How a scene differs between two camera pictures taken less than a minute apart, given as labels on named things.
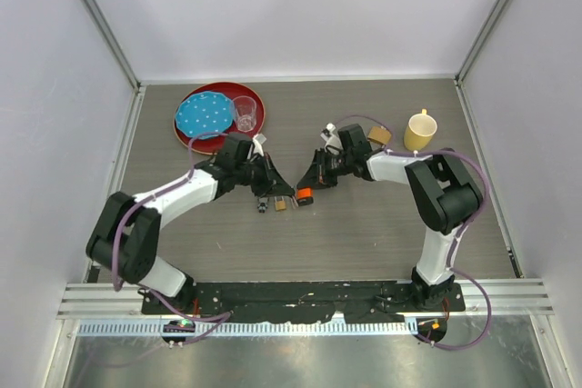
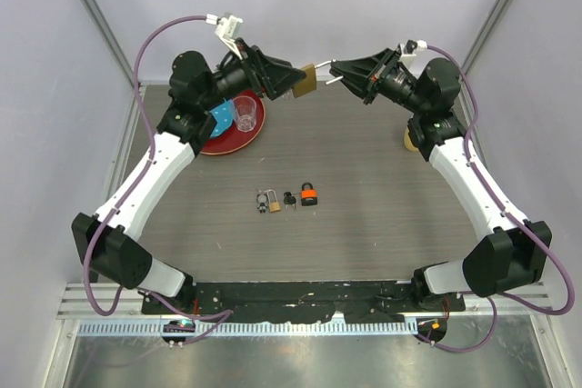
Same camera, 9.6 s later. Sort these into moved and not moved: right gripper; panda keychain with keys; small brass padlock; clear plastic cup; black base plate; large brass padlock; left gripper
Moved: small brass padlock; right gripper; large brass padlock; left gripper
Not moved: black base plate; panda keychain with keys; clear plastic cup
